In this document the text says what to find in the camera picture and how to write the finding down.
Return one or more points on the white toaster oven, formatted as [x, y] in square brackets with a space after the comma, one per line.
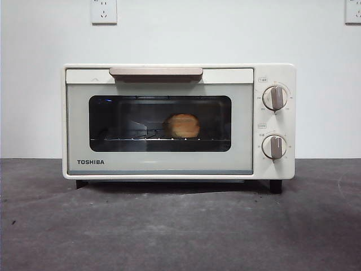
[282, 169]

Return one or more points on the white brown oven knob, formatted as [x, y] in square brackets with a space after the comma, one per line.
[274, 146]
[275, 98]

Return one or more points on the white wall socket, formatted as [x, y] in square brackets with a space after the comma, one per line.
[103, 11]
[354, 11]

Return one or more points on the golden bread roll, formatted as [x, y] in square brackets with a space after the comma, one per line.
[184, 126]

